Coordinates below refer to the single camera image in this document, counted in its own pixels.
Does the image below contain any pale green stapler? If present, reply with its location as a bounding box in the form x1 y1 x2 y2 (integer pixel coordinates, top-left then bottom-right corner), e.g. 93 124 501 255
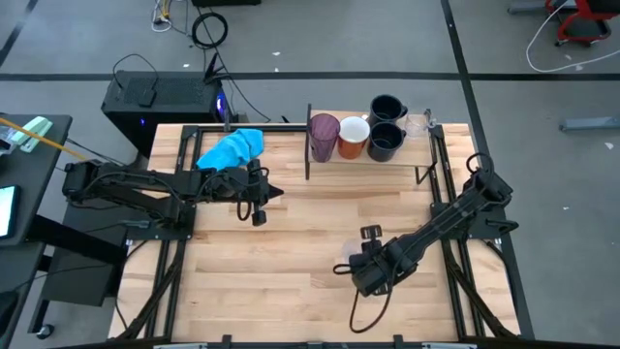
10 115 53 154

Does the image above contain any small black hub box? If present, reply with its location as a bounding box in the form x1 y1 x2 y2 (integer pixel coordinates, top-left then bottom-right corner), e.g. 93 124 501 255
137 88 158 109

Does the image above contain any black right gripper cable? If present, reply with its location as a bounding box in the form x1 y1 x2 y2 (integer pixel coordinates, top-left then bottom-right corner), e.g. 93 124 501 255
332 263 394 335

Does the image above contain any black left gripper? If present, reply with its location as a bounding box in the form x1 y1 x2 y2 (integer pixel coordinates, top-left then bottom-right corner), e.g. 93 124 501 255
215 159 285 227

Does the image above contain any black computer tower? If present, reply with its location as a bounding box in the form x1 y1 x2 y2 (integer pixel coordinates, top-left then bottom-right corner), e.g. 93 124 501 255
100 70 232 159

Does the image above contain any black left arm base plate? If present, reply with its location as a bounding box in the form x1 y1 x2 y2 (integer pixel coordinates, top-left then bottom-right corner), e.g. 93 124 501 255
126 202 198 242

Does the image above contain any dark blue speckled enamel mug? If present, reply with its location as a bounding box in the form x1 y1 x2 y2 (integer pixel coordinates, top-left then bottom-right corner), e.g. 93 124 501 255
368 93 410 128
366 120 408 163

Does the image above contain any wooden shelf with black frame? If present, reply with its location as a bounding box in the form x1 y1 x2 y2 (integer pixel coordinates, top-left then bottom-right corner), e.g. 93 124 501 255
303 103 438 186

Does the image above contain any red metal cart frame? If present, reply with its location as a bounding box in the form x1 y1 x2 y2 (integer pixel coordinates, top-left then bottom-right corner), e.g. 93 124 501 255
544 0 620 48

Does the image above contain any white floor cable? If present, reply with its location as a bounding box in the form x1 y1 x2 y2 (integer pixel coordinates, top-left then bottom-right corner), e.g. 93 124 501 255
525 0 620 74

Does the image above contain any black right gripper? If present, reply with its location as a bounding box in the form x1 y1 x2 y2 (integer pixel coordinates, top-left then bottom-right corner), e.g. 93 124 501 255
349 225 419 298

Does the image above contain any tablet with lit screen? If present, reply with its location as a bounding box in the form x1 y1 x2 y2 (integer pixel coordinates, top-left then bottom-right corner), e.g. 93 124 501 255
0 183 21 239

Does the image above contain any black side desk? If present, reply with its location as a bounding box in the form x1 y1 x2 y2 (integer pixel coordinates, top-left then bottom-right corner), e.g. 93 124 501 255
0 113 74 349

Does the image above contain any clear glass footed mug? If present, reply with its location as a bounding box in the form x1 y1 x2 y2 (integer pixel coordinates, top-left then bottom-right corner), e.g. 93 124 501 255
340 236 364 264
404 109 437 140

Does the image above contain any grey metal floor foot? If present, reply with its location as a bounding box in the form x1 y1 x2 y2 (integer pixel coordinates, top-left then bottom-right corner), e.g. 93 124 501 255
559 114 620 133
507 2 551 16

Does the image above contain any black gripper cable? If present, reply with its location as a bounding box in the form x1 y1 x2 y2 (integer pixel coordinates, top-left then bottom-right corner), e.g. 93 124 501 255
235 167 253 223
332 263 394 335

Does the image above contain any white yellow cable bundle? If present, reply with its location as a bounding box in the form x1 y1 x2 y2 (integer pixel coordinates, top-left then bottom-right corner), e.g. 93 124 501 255
150 0 191 36

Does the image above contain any black coiled cable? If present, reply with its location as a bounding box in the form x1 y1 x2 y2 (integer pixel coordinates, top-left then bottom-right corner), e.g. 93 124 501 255
191 12 230 49

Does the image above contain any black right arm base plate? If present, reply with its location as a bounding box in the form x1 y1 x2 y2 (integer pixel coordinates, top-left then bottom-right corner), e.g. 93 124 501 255
430 201 508 241

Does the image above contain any black cart base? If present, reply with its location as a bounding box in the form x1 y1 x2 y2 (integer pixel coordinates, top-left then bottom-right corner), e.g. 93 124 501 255
41 186 128 307

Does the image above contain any blue cloth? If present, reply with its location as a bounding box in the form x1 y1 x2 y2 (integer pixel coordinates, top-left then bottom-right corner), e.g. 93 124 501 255
196 127 266 172

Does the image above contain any yellow hanging cord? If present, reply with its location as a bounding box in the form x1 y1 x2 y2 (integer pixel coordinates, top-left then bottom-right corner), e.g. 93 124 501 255
0 116 89 161

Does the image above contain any purple faceted plastic tumbler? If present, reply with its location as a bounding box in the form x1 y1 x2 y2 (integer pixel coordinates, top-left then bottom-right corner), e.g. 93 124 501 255
308 112 342 164

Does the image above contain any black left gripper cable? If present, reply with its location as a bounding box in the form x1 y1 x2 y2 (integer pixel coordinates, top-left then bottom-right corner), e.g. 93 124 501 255
235 167 253 223

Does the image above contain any orange cup with white inside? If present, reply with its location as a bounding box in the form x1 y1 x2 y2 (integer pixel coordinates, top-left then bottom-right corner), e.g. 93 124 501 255
337 115 372 160

